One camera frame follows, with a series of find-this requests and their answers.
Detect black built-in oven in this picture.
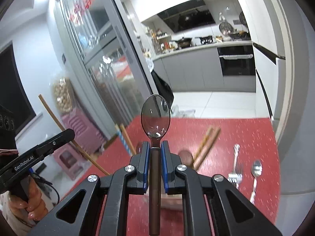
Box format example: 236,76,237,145
217,45,255,76

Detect black range hood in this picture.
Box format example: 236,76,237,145
157,5,215,32

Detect glass sliding door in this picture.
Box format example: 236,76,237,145
54,0,157,138

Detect stacked pink plastic stools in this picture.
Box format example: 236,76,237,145
62,108,106,155

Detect plain bamboo chopstick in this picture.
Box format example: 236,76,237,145
193,126,221,171
120,124,137,155
38,94,111,176

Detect black wok on stove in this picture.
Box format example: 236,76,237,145
172,38,192,49

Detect bag of nuts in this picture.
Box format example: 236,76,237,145
50,77,76,114

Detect beige cutlery holder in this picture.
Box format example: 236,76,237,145
144,191,184,212

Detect yellow patterned chopstick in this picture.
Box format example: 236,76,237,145
193,126,214,161

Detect person's left hand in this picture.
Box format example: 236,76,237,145
8,177,48,221

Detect single pink plastic stool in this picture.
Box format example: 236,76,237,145
53,143,86,181

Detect brown plastic spoon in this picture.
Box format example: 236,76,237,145
178,150,194,168
141,94,170,235

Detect silver metal fork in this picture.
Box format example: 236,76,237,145
227,144,243,189

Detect white handled metal spoon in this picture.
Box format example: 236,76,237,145
250,160,263,204

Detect blue patterned chopstick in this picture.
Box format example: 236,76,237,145
115,124,132,156

